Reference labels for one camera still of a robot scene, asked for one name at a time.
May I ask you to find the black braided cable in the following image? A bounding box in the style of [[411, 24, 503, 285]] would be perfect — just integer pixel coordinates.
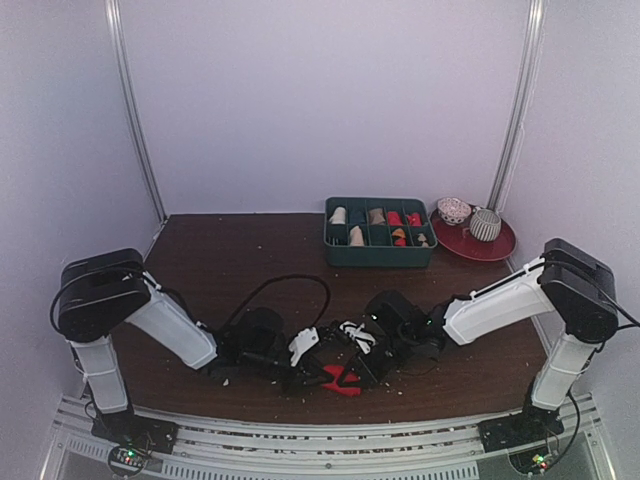
[[224, 273, 332, 331]]

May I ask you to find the green divided organizer box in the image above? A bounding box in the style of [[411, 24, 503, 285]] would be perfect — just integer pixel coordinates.
[[324, 197, 438, 268]]

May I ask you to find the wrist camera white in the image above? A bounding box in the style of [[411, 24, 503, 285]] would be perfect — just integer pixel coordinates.
[[339, 321, 378, 355], [288, 327, 320, 367]]

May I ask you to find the right aluminium frame post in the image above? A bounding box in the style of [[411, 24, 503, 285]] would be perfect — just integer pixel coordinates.
[[487, 0, 546, 213]]

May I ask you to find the red sock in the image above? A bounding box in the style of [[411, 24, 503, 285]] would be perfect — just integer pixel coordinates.
[[387, 211, 404, 226], [321, 365, 362, 397]]

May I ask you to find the black argyle sock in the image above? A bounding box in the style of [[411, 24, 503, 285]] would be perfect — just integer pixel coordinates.
[[391, 227, 408, 247]]

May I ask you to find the beige rolled sock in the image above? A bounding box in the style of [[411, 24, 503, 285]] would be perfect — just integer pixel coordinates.
[[329, 206, 347, 225]]

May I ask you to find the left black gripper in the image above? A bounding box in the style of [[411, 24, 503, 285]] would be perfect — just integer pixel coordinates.
[[242, 349, 332, 398]]

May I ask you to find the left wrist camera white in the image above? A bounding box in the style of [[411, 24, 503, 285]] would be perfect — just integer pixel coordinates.
[[288, 327, 320, 367]]

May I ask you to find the red plate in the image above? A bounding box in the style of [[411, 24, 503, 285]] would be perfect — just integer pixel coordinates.
[[430, 207, 518, 262]]

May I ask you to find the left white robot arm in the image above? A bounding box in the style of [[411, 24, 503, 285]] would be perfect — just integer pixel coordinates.
[[54, 248, 331, 444]]

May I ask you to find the aluminium front rail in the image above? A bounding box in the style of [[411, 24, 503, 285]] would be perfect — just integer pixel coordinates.
[[35, 395, 621, 479]]

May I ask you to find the striped ceramic cup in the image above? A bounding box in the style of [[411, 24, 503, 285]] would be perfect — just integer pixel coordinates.
[[469, 208, 502, 242]]

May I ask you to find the red rolled sock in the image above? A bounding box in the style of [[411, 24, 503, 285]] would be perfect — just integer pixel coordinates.
[[387, 211, 404, 226]]

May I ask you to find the red patterned bowl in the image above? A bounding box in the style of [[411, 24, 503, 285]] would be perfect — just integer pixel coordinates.
[[437, 197, 472, 226]]

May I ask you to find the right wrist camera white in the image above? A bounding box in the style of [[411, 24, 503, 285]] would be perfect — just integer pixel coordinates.
[[339, 321, 378, 355]]

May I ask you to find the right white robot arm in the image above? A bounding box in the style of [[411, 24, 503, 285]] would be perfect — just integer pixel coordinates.
[[326, 248, 639, 430]]

